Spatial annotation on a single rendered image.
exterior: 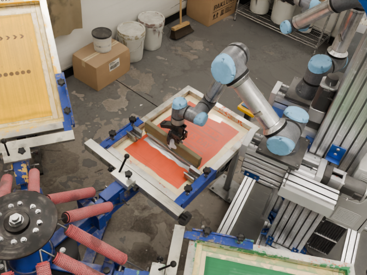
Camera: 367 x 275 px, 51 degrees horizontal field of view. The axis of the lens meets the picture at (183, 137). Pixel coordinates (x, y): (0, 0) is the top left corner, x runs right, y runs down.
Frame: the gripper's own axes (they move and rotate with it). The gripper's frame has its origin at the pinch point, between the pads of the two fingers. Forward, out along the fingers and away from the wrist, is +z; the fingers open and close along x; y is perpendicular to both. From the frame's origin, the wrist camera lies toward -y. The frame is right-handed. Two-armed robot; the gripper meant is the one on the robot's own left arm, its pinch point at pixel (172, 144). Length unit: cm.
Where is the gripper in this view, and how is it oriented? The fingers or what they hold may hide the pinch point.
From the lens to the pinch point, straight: 220.0
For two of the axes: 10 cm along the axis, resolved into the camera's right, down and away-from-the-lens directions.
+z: -0.9, 6.9, 7.2
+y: 7.7, 5.1, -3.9
